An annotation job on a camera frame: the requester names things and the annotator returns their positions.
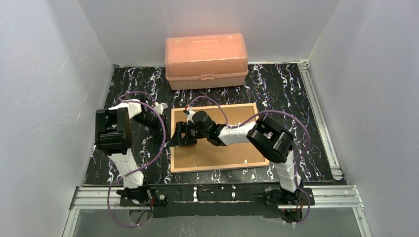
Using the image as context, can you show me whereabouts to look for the white wooden picture frame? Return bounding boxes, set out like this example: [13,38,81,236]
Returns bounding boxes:
[169,102,270,174]

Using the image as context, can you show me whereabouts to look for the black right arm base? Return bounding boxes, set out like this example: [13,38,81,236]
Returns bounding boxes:
[263,188,315,208]

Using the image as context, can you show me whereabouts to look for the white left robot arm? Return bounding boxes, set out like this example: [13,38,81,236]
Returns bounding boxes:
[95,99,169,189]

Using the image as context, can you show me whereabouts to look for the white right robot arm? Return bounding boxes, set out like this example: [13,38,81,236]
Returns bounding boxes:
[169,110,302,193]

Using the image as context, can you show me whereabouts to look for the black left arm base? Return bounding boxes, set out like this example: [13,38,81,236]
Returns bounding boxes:
[116,185,168,207]

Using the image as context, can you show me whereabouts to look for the translucent orange plastic box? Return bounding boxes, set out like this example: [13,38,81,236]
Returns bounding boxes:
[165,34,249,90]

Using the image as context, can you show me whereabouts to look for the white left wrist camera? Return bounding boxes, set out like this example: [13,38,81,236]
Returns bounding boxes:
[154,102,168,115]

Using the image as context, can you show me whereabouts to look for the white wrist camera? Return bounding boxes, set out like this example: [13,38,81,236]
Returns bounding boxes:
[183,106,196,123]
[154,102,168,115]

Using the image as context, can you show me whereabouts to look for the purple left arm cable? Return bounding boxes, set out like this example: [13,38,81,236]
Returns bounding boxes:
[107,91,168,229]

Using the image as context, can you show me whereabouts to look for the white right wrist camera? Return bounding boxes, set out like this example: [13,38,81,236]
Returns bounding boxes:
[183,106,196,123]

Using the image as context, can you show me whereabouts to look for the aluminium right side rail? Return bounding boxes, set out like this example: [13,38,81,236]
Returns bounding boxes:
[297,60,344,181]

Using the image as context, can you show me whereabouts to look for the aluminium rail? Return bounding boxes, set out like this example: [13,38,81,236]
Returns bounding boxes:
[297,60,344,181]
[70,184,364,209]

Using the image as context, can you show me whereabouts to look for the aluminium front rail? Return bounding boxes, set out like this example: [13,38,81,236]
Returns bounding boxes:
[70,184,364,209]

